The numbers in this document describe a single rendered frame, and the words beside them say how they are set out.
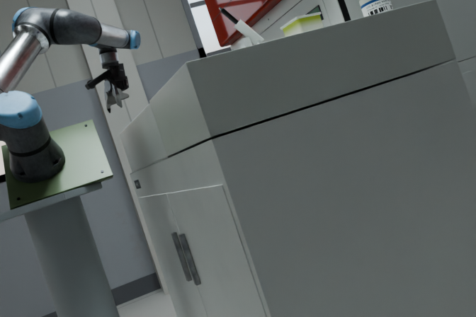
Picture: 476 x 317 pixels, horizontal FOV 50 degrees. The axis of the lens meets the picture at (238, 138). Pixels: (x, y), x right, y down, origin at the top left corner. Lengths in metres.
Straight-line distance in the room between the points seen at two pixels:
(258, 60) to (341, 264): 0.43
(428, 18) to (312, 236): 0.57
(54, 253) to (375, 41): 1.01
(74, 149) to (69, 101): 2.24
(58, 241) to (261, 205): 0.73
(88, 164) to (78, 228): 0.19
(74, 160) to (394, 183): 0.92
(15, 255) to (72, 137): 2.26
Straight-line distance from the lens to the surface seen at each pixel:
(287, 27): 1.27
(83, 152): 1.59
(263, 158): 0.96
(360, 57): 1.11
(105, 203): 3.78
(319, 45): 1.07
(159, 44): 3.96
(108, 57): 2.22
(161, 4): 4.06
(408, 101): 1.16
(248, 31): 1.35
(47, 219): 1.52
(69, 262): 1.52
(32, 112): 1.45
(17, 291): 3.87
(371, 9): 1.31
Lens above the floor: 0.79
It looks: 1 degrees up
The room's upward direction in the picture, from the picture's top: 19 degrees counter-clockwise
